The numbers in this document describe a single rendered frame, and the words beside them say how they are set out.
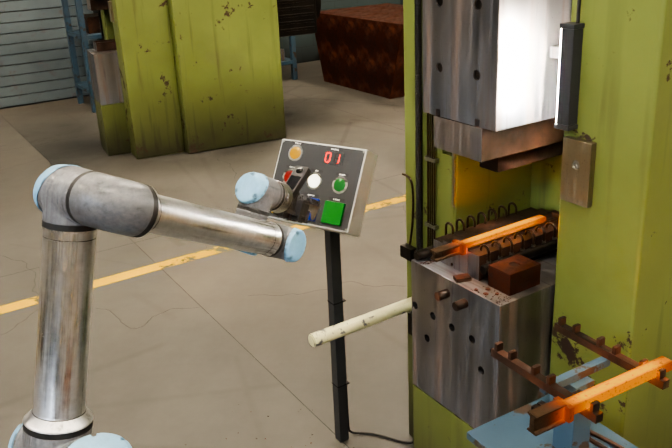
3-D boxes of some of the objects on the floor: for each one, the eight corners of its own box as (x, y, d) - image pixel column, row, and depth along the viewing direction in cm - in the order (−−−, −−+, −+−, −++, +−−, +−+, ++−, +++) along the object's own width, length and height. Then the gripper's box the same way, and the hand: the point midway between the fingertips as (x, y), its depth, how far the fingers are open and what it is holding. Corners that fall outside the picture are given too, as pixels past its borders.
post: (340, 443, 293) (327, 179, 256) (335, 437, 296) (321, 176, 259) (349, 439, 295) (337, 176, 258) (343, 434, 298) (330, 174, 261)
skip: (403, 102, 830) (402, 24, 801) (313, 78, 981) (310, 11, 952) (484, 86, 890) (486, 13, 861) (388, 66, 1041) (387, 3, 1012)
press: (128, 170, 639) (72, -215, 540) (87, 140, 737) (34, -191, 638) (345, 125, 748) (331, -202, 649) (284, 104, 846) (264, -183, 747)
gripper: (264, 212, 222) (301, 225, 240) (289, 217, 217) (325, 229, 235) (271, 184, 222) (308, 198, 241) (296, 188, 218) (332, 202, 236)
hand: (317, 204), depth 237 cm, fingers closed
